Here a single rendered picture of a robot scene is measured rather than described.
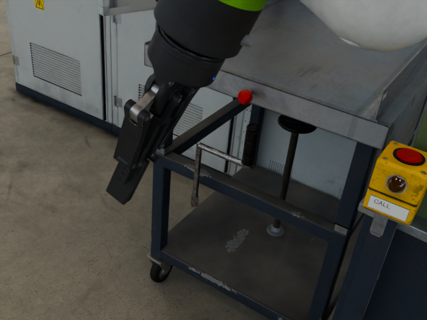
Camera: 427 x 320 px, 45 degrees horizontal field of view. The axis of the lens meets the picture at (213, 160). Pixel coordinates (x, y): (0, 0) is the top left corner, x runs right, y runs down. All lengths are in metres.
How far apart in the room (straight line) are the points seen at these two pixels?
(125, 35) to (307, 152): 0.92
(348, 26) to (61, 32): 2.23
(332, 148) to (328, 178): 0.13
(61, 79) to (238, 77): 1.62
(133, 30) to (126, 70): 0.20
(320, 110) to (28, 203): 1.37
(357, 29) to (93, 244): 1.64
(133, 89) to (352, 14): 2.00
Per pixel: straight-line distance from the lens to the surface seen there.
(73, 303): 1.75
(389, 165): 0.84
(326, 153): 1.95
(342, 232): 1.26
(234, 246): 1.69
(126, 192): 0.63
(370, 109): 1.11
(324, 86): 1.18
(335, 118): 1.10
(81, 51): 2.50
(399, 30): 0.38
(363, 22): 0.38
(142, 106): 0.51
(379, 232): 0.93
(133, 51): 2.26
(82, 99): 2.61
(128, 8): 1.54
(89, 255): 1.89
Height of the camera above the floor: 1.31
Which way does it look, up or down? 33 degrees down
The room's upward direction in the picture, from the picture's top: 6 degrees clockwise
